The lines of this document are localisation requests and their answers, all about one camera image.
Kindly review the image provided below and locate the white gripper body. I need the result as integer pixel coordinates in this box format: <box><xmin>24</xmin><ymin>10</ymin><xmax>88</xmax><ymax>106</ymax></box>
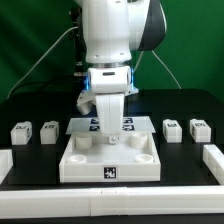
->
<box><xmin>94</xmin><ymin>92</ymin><xmax>126</xmax><ymax>137</ymax></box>

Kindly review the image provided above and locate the white square table top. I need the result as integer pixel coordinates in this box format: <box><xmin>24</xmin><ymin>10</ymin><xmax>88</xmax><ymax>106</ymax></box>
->
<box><xmin>59</xmin><ymin>131</ymin><xmax>161</xmax><ymax>183</ymax></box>

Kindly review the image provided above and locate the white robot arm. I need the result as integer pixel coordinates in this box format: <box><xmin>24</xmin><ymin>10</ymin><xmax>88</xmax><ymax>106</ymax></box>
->
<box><xmin>74</xmin><ymin>0</ymin><xmax>167</xmax><ymax>144</ymax></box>

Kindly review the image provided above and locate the white sheet with tags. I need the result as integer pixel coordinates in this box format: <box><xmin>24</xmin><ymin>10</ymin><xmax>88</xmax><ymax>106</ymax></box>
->
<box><xmin>66</xmin><ymin>116</ymin><xmax>155</xmax><ymax>135</ymax></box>

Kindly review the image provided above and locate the black stand behind robot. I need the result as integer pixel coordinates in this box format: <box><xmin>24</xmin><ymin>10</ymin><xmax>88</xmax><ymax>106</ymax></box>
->
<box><xmin>69</xmin><ymin>8</ymin><xmax>84</xmax><ymax>77</ymax></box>

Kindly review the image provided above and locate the grey cable to robot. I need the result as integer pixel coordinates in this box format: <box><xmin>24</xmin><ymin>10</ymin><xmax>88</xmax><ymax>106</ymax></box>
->
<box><xmin>6</xmin><ymin>26</ymin><xmax>82</xmax><ymax>100</ymax></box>

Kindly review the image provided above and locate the white right fence rail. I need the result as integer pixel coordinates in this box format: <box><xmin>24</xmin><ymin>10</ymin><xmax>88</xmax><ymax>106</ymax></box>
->
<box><xmin>203</xmin><ymin>144</ymin><xmax>224</xmax><ymax>185</ymax></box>

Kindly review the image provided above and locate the white fence rail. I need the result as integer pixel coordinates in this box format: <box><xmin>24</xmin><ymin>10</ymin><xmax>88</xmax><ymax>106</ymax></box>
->
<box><xmin>0</xmin><ymin>186</ymin><xmax>224</xmax><ymax>219</ymax></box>
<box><xmin>0</xmin><ymin>149</ymin><xmax>13</xmax><ymax>185</ymax></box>
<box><xmin>203</xmin><ymin>144</ymin><xmax>224</xmax><ymax>185</ymax></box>

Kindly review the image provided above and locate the white left fence rail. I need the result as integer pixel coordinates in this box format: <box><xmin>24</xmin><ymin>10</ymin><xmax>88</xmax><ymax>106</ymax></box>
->
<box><xmin>0</xmin><ymin>149</ymin><xmax>13</xmax><ymax>185</ymax></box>

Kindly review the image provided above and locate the white front fence rail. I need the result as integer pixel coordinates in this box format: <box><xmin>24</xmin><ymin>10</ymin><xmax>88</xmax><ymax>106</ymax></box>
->
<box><xmin>0</xmin><ymin>186</ymin><xmax>224</xmax><ymax>219</ymax></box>

